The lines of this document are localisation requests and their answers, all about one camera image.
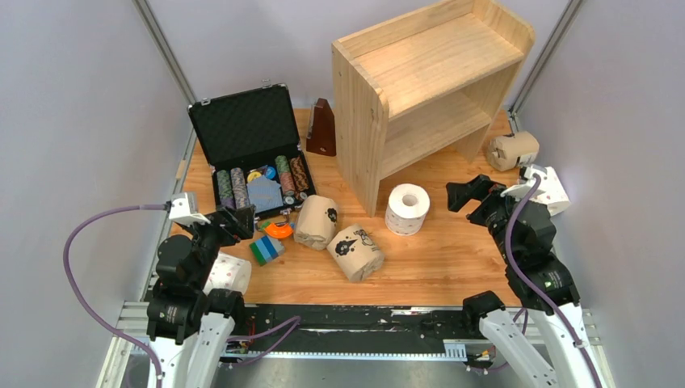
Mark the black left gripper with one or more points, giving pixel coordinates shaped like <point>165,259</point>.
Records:
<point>241,225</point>

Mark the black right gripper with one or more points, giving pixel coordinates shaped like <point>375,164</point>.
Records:
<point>480,188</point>

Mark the white floral paper roll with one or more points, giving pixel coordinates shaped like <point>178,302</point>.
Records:
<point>229,272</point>
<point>551,192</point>
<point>407,209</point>

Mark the brown paper roll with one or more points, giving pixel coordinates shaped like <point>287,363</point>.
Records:
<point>317,222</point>
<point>510,151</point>
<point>356,253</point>

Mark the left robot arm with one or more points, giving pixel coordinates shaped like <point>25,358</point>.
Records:
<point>198,298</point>

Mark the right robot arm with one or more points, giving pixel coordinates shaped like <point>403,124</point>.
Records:
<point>523,232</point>

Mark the light wooden two-tier shelf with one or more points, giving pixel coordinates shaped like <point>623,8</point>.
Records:
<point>413,85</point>

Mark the green blue block stack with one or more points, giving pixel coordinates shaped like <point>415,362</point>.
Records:
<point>266,249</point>

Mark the orange tape measure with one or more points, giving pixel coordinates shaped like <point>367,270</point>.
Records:
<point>278,230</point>

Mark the black poker chip case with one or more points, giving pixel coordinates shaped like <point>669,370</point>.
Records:
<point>249,129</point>

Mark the dark brown wooden metronome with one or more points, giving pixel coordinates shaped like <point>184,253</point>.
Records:
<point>321,137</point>

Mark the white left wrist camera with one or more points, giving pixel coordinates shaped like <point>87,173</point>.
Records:
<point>184,210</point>

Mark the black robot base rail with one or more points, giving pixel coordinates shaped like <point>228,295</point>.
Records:
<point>377,333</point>

